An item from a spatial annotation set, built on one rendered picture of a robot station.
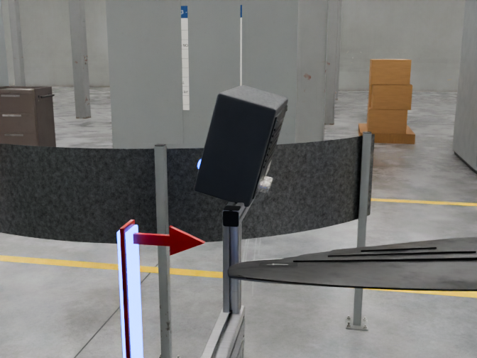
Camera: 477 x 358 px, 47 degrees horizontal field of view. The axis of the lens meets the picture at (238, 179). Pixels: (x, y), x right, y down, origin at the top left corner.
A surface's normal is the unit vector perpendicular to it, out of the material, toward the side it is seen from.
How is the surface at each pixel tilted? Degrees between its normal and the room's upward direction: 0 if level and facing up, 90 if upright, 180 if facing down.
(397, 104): 90
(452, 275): 3
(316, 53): 90
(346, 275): 8
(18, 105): 90
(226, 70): 90
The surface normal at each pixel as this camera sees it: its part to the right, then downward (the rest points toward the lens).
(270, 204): 0.38, 0.21
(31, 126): -0.14, 0.22
